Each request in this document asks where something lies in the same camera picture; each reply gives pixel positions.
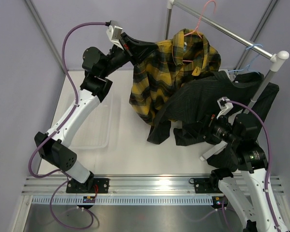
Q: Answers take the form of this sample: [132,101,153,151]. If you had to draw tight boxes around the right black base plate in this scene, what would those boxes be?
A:
[188,177,222,193]

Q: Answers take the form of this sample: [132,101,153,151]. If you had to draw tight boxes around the pink wire hanger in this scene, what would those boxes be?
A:
[172,0,216,65]

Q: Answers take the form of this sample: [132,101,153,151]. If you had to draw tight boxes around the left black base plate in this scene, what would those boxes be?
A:
[66,178,109,194]

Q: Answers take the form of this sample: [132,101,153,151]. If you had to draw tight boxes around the blue wire hanger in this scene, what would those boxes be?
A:
[226,43,264,75]

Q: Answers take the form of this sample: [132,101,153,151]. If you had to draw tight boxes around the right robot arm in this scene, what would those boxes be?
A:
[203,113,289,232]

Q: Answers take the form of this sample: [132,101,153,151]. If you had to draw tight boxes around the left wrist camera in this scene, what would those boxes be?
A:
[107,20,122,48]

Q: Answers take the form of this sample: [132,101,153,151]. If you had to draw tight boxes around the dark pinstripe shirt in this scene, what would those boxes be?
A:
[146,70,280,171]

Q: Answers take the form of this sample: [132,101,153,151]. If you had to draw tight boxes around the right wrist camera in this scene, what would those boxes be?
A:
[216,97,233,119]

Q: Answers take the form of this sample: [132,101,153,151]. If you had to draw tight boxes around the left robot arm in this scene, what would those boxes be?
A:
[34,33,158,193]

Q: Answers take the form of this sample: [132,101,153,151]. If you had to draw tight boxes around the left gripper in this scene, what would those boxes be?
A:
[99,32,156,78]

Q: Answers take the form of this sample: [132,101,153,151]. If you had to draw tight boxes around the yellow plaid shirt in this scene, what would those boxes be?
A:
[129,34,221,125]

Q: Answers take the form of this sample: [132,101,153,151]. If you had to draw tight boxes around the aluminium mounting rail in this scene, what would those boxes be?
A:
[21,175,285,195]

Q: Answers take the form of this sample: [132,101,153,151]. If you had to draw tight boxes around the white slotted cable duct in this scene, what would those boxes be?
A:
[31,195,214,205]

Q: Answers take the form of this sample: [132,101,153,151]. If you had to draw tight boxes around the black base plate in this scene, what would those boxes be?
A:
[66,178,109,194]
[188,177,222,193]

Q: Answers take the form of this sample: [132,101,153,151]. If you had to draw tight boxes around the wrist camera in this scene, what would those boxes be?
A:
[216,97,233,119]
[107,20,122,48]

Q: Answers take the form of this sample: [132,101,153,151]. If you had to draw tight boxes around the metal clothes rack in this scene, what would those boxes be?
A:
[165,0,290,108]

